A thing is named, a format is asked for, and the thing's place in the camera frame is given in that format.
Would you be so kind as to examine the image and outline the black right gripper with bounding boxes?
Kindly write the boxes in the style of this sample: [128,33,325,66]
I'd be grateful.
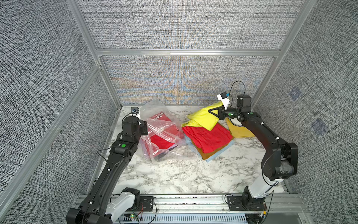
[209,105,242,121]

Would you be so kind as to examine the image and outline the red striped waistband shorts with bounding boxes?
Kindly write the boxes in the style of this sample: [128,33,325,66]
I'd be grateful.
[140,112,186,161]

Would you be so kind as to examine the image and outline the clear plastic vacuum bag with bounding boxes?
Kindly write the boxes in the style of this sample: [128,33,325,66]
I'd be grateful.
[139,98,198,164]

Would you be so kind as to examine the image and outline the yellow garment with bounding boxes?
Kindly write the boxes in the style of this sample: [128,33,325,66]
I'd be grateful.
[181,101,223,131]

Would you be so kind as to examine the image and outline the light blue trousers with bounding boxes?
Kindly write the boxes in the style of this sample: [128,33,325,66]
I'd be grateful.
[184,135,234,162]

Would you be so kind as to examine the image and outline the red garment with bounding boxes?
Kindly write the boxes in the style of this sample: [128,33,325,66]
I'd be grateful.
[182,123,234,154]

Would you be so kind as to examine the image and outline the brown garment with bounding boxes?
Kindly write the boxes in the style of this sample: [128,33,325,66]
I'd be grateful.
[191,138,234,162]

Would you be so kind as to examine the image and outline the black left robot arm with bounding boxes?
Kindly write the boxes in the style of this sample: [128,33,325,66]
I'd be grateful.
[66,116,148,224]

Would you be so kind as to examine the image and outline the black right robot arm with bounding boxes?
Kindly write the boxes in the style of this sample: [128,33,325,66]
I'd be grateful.
[209,92,298,210]

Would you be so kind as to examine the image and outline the yellow plastic tray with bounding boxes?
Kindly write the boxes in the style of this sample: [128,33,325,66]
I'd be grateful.
[225,118,255,138]

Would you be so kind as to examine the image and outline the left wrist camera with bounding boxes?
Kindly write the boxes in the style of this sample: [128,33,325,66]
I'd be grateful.
[131,107,139,116]

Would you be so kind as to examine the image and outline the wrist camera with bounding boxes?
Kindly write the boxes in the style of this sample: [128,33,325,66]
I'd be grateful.
[217,91,230,109]
[131,107,139,116]

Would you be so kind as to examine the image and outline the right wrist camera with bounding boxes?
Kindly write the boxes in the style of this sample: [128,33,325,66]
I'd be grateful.
[217,91,230,109]

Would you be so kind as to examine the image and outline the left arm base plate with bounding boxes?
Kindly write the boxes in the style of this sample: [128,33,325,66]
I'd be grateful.
[126,196,154,212]

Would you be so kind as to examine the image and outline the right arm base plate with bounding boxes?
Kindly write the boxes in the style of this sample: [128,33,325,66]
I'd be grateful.
[224,195,266,211]

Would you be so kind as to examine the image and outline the aluminium front rail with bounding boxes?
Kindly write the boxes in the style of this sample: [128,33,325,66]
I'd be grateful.
[151,193,309,214]

